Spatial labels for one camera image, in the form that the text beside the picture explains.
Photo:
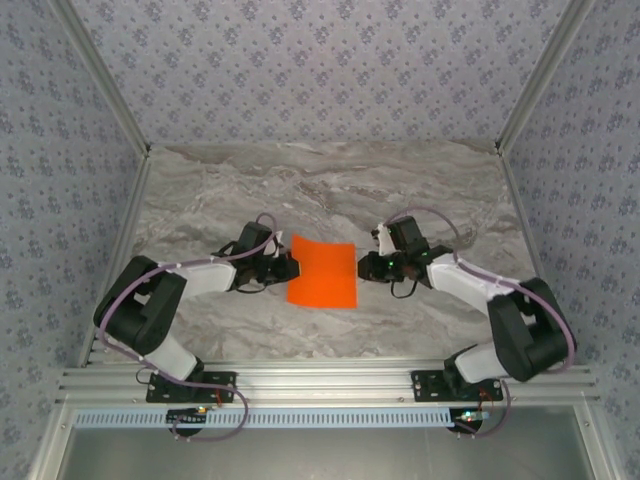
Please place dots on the aluminium side rail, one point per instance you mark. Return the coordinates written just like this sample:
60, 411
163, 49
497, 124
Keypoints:
122, 240
525, 235

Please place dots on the orange paper sheet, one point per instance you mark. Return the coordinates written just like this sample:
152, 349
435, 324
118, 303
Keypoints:
322, 272

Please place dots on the small black controller board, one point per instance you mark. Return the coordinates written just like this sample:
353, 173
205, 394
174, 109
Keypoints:
467, 420
187, 417

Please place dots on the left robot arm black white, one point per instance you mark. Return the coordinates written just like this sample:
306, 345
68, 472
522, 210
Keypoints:
150, 310

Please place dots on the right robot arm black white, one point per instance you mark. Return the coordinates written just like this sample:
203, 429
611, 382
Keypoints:
525, 330

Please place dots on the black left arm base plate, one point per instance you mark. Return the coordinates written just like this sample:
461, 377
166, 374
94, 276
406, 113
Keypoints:
220, 387

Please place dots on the aluminium mounting beam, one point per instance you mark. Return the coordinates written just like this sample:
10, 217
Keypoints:
325, 385

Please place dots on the aluminium frame post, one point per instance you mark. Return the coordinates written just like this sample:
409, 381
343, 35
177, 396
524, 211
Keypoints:
107, 85
540, 80

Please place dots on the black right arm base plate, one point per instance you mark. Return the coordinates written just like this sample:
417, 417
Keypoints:
427, 387

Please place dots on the grey metal panel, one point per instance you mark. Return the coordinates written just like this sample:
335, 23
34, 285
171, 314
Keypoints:
325, 455

